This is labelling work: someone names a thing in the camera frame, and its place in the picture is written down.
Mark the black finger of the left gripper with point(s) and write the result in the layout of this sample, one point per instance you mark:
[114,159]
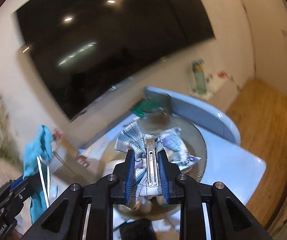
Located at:
[26,187]

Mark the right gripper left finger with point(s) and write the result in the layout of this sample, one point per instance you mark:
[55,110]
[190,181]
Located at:
[90,205]

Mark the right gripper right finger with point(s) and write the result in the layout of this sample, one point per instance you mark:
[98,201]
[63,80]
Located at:
[206,208]

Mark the teal drawstring pouch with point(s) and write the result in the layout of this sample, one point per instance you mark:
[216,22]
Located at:
[37,157]

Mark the checked hair bow clip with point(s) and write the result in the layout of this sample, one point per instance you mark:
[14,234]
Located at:
[133,139]

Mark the striped white snack bag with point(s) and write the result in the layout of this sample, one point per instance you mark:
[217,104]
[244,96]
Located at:
[176,150]

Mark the tan cylinder canister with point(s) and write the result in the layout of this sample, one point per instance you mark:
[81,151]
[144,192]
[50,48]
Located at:
[68,167]

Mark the pens in holder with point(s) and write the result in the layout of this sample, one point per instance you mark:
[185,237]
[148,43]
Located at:
[56,135]

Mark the grey round basket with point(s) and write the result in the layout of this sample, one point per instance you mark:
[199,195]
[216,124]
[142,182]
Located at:
[196,146]

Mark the white side shelf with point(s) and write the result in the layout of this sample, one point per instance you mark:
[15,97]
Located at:
[221,92]

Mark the green water bottle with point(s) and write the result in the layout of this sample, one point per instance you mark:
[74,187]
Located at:
[197,68]

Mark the green glass bowl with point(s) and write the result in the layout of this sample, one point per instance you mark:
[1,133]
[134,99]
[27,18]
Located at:
[152,104]

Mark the black wall television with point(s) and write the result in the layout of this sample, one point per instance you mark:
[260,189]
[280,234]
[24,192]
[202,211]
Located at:
[82,48]

